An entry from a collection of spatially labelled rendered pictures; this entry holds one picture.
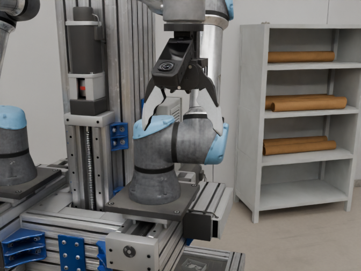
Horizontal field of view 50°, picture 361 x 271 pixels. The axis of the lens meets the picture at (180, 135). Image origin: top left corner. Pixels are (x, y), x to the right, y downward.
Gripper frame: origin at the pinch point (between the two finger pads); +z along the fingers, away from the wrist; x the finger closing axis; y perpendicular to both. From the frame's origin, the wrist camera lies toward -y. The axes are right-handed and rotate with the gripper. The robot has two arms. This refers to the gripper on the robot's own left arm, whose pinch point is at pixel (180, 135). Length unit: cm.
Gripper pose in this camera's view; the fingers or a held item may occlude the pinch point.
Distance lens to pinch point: 72.1
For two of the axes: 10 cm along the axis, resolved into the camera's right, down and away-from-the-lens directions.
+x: -9.6, -0.7, 2.7
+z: 0.0, 9.7, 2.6
